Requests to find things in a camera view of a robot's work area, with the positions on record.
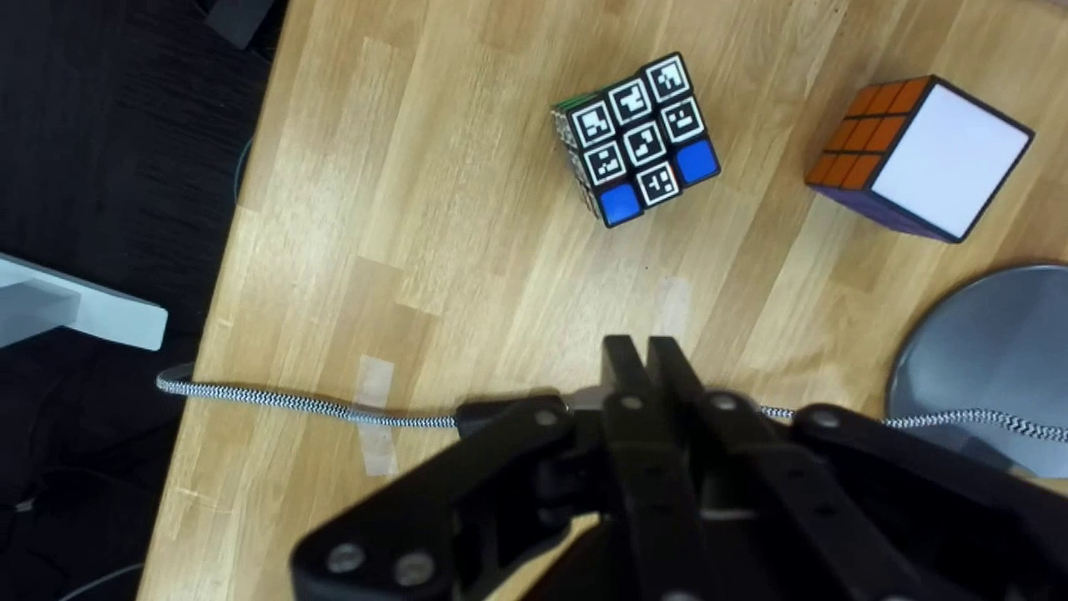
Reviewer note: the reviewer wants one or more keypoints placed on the clear tape strip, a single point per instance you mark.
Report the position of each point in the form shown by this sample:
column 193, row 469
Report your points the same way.
column 376, row 386

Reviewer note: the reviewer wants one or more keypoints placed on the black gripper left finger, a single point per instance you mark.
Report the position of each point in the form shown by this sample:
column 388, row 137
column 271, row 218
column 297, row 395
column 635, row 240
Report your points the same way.
column 487, row 479

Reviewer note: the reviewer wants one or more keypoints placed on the green blue tagged puzzle cube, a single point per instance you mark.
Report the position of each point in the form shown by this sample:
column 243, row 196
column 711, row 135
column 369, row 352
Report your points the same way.
column 639, row 137

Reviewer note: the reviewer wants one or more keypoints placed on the grey metal bar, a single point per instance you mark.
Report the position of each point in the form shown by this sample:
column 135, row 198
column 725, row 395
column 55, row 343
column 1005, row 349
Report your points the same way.
column 79, row 306

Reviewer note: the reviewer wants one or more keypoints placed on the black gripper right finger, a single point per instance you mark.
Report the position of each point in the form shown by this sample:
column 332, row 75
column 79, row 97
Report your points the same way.
column 801, row 489

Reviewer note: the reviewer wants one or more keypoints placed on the orange white puzzle cube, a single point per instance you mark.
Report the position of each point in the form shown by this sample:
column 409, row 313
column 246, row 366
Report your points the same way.
column 946, row 154

